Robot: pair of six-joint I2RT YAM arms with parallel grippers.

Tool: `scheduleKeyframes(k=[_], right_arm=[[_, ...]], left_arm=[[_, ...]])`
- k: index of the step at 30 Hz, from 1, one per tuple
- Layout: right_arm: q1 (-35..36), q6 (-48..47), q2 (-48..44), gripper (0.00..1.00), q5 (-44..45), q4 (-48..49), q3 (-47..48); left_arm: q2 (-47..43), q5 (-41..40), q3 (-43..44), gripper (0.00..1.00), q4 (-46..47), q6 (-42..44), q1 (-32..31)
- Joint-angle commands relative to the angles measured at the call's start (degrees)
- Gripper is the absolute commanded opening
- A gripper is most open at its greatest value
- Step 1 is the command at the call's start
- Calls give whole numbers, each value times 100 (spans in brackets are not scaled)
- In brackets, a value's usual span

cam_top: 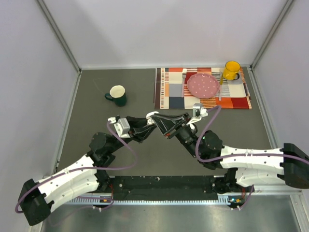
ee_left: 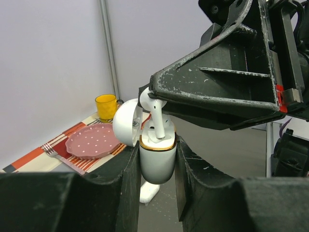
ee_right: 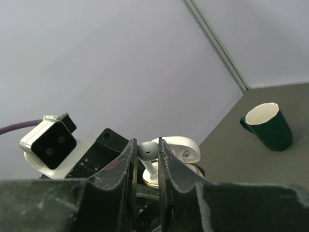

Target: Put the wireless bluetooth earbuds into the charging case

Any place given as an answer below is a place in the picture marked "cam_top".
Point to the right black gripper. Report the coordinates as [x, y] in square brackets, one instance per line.
[166, 124]

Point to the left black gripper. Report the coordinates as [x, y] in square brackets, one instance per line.
[141, 132]

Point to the small white earbud case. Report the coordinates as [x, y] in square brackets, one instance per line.
[149, 119]

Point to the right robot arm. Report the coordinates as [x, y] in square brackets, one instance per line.
[246, 167]

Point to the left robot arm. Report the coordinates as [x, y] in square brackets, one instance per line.
[38, 199]

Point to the dark green mug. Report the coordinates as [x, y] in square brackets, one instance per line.
[117, 94]

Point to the pink polka dot plate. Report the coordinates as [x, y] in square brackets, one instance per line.
[203, 85]

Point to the colourful patchwork placemat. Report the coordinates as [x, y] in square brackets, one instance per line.
[168, 92]

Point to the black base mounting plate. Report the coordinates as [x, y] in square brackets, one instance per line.
[169, 188]

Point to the yellow mug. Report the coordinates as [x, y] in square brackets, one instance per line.
[231, 71]

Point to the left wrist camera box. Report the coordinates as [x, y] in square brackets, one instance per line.
[121, 126]

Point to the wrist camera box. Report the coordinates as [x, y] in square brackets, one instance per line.
[121, 126]
[199, 112]

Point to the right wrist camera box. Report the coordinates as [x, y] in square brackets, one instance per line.
[199, 112]

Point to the pink handled fork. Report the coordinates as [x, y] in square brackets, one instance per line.
[184, 72]

